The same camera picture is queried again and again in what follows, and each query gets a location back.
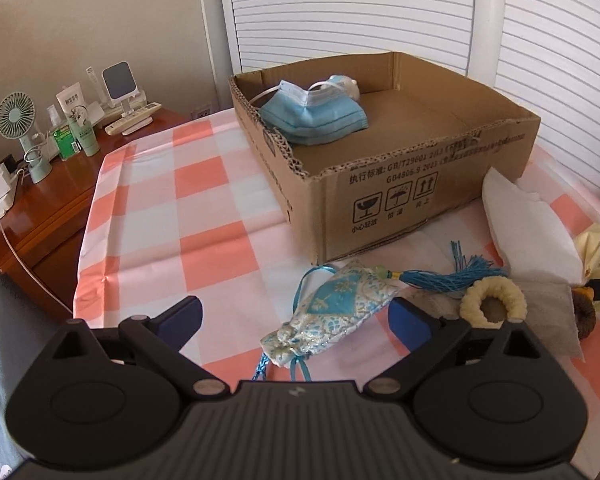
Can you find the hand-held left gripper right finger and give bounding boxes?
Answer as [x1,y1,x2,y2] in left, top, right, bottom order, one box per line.
[362,296,542,401]

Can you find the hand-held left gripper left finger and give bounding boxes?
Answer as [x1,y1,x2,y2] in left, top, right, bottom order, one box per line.
[51,296,229,401]

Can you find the brown scrunchie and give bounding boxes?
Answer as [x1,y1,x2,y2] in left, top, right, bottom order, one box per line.
[572,287,597,342]

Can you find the yellow lens cloth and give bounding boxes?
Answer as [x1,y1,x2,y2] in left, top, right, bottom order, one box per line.
[574,225,600,314]

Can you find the grey cloth pouch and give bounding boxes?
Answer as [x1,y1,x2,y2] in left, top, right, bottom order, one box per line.
[519,280,586,362]

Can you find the white tissue packet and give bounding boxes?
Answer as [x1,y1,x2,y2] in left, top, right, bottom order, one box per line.
[481,167,586,286]

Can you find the cardboard box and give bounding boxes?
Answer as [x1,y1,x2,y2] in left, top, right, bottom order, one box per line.
[229,51,542,266]

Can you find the blue embroidered tassel sachet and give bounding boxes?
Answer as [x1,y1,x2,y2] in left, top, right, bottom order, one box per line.
[252,240,511,383]

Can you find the yellow scrunchie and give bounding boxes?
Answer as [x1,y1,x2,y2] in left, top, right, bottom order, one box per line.
[459,280,528,329]

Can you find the pink checked tablecloth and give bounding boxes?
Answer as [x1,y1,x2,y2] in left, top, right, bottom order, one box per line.
[72,107,600,480]

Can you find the wooden nightstand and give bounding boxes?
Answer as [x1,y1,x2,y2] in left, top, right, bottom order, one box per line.
[0,107,192,322]

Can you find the grey-blue bedding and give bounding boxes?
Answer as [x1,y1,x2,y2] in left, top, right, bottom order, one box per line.
[0,241,76,480]

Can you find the green tube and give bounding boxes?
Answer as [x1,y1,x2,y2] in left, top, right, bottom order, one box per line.
[70,110,100,157]

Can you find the white remote control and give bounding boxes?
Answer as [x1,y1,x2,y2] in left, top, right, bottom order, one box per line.
[104,102,163,135]

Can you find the blue face mask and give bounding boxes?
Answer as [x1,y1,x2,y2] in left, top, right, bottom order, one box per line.
[252,78,369,131]
[272,119,369,146]

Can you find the clear green-label bottle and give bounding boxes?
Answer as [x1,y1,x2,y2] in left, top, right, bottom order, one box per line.
[50,105,79,162]

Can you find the white power strip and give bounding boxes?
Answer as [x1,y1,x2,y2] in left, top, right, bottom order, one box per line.
[0,167,22,222]

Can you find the white router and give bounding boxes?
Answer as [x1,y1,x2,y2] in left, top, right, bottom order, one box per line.
[84,66,148,128]

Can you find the white tube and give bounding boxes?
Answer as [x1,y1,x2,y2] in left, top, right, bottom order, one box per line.
[56,85,86,117]

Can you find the white phone stand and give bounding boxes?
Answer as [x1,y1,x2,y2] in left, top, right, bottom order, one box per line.
[101,61,147,109]

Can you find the green desk fan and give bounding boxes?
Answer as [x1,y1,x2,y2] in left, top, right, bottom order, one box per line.
[0,91,51,184]

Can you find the white louvered wardrobe doors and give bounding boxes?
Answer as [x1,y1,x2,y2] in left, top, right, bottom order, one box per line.
[215,0,600,241]

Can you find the white cable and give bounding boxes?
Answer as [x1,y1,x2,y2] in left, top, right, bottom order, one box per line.
[0,209,76,319]

